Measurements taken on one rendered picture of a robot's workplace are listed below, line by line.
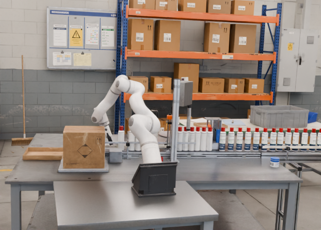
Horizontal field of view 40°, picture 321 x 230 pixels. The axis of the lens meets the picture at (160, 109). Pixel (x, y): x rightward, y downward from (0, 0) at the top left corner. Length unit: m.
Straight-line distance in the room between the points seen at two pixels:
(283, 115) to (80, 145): 2.95
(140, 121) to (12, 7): 5.24
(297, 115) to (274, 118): 0.33
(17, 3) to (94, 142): 4.95
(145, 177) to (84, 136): 0.68
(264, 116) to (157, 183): 2.83
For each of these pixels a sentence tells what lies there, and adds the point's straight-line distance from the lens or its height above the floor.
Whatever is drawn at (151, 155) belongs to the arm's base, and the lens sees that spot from 2.90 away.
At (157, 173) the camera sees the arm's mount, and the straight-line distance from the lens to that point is 2.81.
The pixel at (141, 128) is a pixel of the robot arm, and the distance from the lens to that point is 2.97.
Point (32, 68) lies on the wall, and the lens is 7.91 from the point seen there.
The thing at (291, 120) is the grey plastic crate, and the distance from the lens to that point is 5.60.
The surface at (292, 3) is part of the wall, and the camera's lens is 9.20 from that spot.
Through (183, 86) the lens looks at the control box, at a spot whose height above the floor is 1.44.
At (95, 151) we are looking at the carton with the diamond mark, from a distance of 3.29.
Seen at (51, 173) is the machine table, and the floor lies 0.83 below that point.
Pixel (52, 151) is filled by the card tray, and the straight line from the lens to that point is 3.87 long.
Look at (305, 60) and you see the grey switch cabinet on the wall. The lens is 9.00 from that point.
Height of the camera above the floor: 1.81
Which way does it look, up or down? 9 degrees down
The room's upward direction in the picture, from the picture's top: 2 degrees clockwise
